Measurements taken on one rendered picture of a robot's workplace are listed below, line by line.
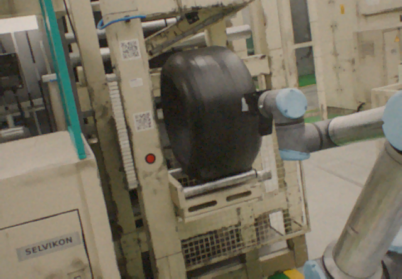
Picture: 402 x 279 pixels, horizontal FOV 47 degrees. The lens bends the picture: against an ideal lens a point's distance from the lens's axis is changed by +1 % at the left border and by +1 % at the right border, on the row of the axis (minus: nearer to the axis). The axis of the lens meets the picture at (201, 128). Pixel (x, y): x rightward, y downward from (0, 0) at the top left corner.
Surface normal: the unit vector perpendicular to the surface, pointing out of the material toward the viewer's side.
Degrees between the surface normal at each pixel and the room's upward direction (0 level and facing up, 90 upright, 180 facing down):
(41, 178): 90
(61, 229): 90
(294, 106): 78
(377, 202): 101
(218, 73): 51
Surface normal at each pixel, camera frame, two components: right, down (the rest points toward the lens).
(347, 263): -0.67, 0.47
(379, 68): -0.93, 0.22
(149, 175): 0.32, 0.14
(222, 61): 0.08, -0.66
